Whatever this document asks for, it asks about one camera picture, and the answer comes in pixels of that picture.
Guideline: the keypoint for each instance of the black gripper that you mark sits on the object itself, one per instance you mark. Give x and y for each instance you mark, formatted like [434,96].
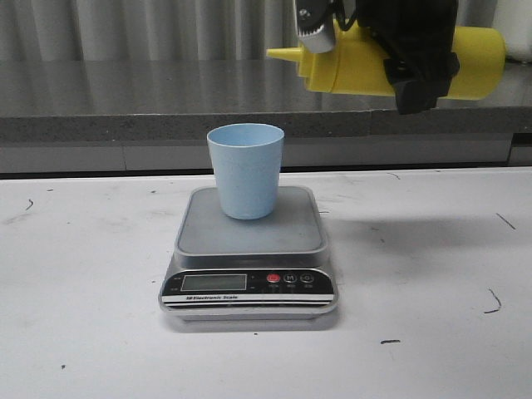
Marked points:
[418,35]

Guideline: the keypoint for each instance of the yellow squeeze bottle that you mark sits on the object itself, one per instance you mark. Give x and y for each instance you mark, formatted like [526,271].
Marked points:
[355,66]

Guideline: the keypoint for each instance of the light blue plastic cup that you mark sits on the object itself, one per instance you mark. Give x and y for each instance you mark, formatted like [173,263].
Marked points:
[246,160]

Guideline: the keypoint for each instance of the silver electronic kitchen scale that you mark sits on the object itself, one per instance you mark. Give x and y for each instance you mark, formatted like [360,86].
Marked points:
[268,274]

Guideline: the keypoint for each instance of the white container in background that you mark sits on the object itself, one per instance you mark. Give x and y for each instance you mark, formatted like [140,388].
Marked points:
[512,18]

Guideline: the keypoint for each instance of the grey stone counter ledge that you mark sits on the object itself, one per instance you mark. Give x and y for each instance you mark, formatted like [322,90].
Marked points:
[128,118]

